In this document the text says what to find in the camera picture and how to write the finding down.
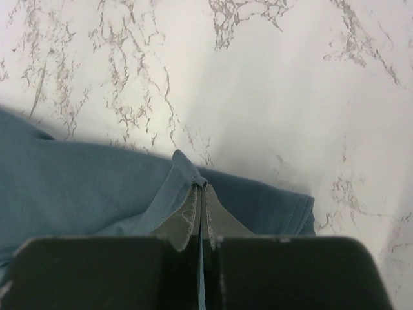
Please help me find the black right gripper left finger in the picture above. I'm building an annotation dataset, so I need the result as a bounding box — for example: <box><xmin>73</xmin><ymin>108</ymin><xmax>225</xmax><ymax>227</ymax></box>
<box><xmin>1</xmin><ymin>185</ymin><xmax>202</xmax><ymax>309</ymax></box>

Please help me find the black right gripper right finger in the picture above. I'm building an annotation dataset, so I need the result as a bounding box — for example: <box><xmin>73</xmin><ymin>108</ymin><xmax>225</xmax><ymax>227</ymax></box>
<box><xmin>201</xmin><ymin>186</ymin><xmax>393</xmax><ymax>309</ymax></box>

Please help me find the blue t shirt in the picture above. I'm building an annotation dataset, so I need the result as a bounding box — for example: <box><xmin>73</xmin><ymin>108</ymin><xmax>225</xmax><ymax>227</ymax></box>
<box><xmin>0</xmin><ymin>106</ymin><xmax>316</xmax><ymax>310</ymax></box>

